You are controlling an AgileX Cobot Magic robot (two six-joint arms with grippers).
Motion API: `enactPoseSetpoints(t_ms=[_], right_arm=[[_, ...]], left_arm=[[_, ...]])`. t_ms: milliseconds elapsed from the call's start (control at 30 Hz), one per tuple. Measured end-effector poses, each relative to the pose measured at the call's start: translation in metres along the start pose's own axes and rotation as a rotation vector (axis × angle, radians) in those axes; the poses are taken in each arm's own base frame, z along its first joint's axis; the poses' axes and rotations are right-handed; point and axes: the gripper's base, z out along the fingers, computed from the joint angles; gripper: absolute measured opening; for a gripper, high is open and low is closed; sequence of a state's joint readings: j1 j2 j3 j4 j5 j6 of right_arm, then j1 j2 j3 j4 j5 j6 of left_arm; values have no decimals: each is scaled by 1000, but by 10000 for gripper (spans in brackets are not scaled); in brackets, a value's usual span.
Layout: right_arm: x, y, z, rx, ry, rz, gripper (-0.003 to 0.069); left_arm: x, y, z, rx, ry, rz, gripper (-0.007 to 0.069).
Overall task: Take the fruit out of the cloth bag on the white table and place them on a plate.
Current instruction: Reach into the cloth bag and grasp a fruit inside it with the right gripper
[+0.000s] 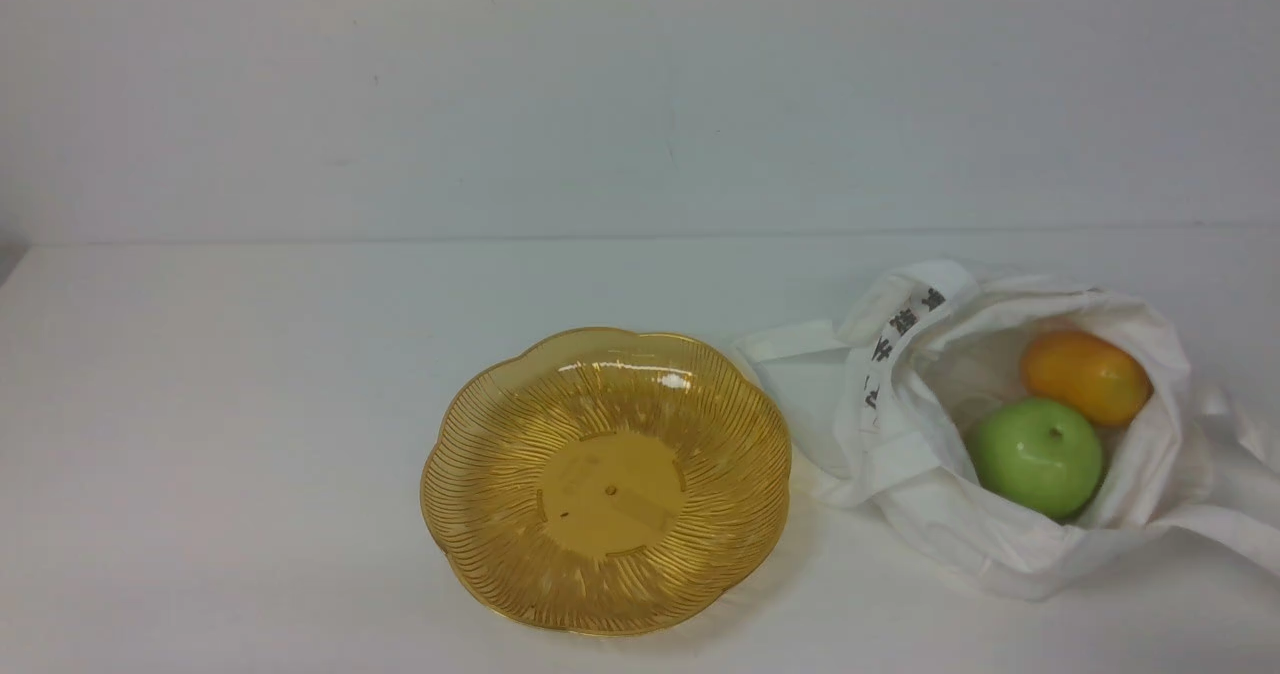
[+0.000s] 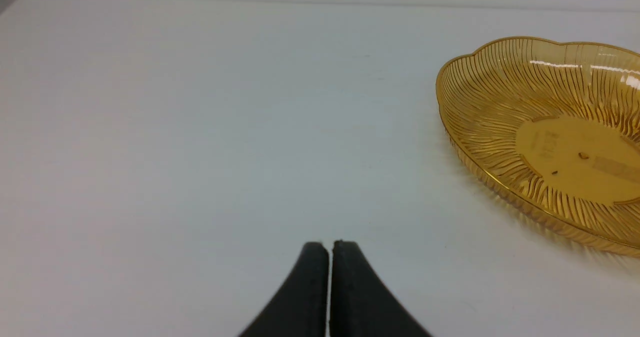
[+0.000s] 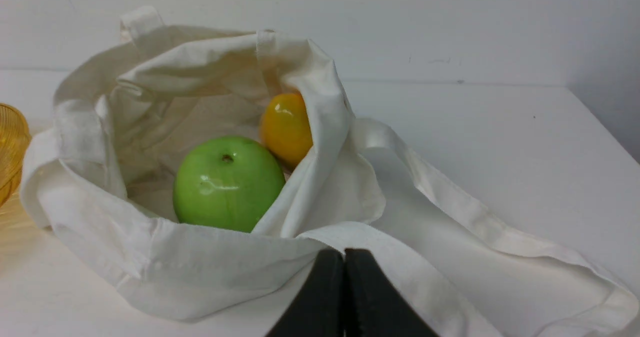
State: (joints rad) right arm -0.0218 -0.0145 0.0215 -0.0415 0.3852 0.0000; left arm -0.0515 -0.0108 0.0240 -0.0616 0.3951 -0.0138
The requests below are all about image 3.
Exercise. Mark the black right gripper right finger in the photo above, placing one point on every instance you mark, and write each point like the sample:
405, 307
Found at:
373, 307

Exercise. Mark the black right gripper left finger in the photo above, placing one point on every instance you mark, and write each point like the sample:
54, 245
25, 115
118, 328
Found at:
316, 309

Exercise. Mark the green apple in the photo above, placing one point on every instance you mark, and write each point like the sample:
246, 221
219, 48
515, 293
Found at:
227, 183

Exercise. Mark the orange fruit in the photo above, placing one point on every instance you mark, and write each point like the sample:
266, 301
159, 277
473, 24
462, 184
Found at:
285, 129

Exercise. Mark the white cloth tote bag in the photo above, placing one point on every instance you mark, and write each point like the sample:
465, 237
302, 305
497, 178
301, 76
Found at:
100, 177

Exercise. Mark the amber plastic fruit plate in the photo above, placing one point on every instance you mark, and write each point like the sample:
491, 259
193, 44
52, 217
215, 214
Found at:
15, 138

